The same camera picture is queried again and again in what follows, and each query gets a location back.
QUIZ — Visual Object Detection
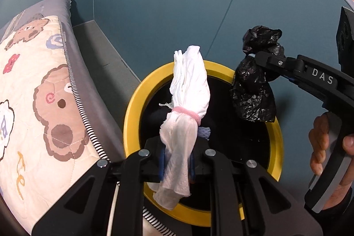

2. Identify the black plastic bag bundle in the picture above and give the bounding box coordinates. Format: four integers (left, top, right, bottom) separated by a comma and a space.
230, 26, 284, 122

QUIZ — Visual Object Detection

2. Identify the purple foam fruit net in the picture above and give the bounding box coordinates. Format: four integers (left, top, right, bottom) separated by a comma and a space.
197, 126, 211, 140

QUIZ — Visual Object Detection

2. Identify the yellow rimmed black trash bin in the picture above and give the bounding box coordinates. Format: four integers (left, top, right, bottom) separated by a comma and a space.
122, 60, 285, 228

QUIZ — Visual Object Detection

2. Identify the person's right hand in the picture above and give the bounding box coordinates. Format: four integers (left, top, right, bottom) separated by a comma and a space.
305, 112, 353, 213

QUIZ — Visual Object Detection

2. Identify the grey blue striped mattress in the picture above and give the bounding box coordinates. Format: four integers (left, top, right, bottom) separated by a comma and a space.
0, 0, 178, 236

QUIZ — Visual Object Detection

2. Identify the cream bear pattern quilt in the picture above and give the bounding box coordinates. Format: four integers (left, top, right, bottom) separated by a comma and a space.
1, 15, 99, 232

